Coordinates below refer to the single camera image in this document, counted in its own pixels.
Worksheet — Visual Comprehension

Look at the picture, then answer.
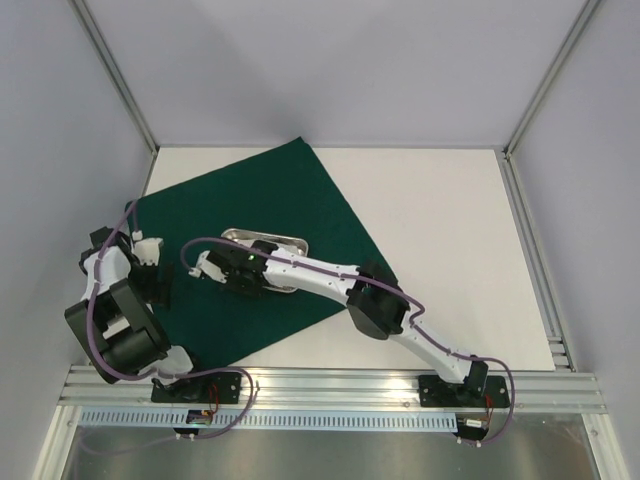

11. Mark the stainless steel tray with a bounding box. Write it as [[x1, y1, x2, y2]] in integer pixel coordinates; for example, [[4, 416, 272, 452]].
[[208, 228, 309, 294]]

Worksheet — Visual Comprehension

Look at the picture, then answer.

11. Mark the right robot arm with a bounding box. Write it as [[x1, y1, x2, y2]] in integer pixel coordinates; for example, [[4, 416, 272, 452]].
[[197, 239, 488, 405]]

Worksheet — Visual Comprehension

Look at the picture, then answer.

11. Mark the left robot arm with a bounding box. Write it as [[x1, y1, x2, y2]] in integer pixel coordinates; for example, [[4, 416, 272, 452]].
[[64, 227, 210, 401]]

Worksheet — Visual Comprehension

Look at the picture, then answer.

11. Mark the green surgical cloth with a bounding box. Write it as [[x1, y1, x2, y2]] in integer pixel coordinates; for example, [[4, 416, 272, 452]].
[[134, 139, 394, 370]]

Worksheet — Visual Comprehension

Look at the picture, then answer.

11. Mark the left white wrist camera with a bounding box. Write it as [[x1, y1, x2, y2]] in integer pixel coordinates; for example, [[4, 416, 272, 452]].
[[133, 237, 164, 266]]

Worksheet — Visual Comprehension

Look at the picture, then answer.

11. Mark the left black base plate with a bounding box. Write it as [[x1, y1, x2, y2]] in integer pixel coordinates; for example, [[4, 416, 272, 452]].
[[151, 372, 242, 405]]

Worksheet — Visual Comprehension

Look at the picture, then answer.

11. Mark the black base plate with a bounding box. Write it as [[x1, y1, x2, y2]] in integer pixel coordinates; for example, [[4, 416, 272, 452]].
[[418, 375, 511, 408], [151, 372, 242, 405]]

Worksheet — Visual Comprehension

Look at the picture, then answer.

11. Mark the grey slotted cable duct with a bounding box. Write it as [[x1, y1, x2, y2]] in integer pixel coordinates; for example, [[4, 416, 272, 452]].
[[78, 407, 458, 433]]

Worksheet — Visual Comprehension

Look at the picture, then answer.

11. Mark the aluminium front rail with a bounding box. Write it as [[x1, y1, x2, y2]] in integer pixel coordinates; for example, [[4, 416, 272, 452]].
[[58, 366, 607, 414]]

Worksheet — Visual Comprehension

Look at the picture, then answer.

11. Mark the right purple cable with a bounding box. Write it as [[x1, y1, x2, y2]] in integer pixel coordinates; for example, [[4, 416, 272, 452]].
[[179, 237, 516, 446]]

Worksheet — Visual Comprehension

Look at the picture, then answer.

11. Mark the left aluminium frame post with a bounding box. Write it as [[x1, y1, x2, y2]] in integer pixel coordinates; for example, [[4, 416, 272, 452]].
[[68, 0, 159, 158]]

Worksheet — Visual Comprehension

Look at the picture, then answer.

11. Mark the aluminium frame post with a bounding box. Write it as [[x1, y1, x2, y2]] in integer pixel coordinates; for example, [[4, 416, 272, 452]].
[[503, 0, 604, 160], [68, 0, 159, 158]]

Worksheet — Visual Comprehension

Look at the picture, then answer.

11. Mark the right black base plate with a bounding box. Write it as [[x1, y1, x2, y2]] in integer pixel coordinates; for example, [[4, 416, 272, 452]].
[[418, 375, 511, 408]]

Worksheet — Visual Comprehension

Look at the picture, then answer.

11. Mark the right aluminium frame post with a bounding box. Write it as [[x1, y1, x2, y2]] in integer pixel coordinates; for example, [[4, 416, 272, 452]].
[[503, 0, 604, 160]]

